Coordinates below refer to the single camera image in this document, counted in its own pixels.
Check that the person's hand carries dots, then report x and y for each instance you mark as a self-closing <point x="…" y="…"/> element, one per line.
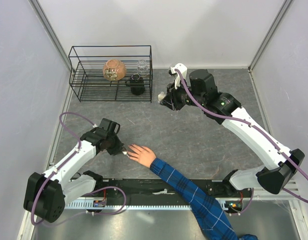
<point x="141" y="154"/>

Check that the grey cable duct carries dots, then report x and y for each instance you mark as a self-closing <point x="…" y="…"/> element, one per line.
<point x="92" y="204"/>

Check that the black mug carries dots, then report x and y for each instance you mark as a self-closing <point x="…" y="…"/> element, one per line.
<point x="136" y="84"/>

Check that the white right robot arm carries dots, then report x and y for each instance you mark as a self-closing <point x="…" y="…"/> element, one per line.
<point x="279" y="162"/>

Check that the black wire rack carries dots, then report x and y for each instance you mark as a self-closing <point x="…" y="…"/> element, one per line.
<point x="89" y="84"/>

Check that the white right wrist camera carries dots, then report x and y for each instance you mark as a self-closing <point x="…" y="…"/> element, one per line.
<point x="180" y="71"/>

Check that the blue plaid sleeve forearm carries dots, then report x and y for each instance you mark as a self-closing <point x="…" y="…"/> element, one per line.
<point x="208" y="212"/>

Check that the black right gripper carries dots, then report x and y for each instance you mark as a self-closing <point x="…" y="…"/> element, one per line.
<point x="173" y="101"/>

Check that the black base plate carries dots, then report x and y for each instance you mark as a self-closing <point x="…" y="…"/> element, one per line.
<point x="155" y="192"/>

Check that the clear drinking glass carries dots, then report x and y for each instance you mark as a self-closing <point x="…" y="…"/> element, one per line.
<point x="142" y="68"/>

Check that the brown ceramic bowl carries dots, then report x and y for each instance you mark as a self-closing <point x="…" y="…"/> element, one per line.
<point x="114" y="70"/>

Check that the clear nail polish bottle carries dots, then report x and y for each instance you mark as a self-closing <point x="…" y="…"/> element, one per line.
<point x="161" y="96"/>

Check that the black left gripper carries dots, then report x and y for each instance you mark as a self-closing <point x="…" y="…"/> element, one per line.
<point x="118" y="148"/>

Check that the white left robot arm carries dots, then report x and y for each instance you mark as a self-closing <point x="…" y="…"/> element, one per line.
<point x="48" y="193"/>

